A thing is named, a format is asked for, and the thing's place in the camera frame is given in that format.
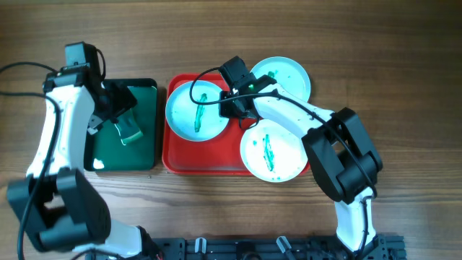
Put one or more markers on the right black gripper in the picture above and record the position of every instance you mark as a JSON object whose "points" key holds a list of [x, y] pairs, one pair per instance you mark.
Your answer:
{"points": [[225, 112]]}

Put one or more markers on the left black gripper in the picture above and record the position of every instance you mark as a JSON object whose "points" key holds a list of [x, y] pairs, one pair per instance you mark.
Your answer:
{"points": [[125, 99]]}

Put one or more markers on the green sponge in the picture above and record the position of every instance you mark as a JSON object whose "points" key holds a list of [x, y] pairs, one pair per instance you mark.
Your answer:
{"points": [[128, 128]]}

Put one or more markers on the white plate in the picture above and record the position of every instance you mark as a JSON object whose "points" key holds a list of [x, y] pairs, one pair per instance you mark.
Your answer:
{"points": [[190, 121], [272, 153], [288, 73]]}

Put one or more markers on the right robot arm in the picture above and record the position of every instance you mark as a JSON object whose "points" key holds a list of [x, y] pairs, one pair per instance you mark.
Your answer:
{"points": [[344, 161]]}

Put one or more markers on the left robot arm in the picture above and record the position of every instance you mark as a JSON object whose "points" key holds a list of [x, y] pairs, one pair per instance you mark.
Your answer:
{"points": [[57, 207]]}

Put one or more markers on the red tray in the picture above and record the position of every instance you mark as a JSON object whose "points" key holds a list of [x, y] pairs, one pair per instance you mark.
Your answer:
{"points": [[219, 156]]}

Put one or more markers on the green tray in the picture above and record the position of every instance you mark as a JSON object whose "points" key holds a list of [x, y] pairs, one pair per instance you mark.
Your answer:
{"points": [[107, 150]]}

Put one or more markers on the black aluminium base frame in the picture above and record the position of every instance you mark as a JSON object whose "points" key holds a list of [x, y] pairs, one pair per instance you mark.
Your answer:
{"points": [[316, 247]]}

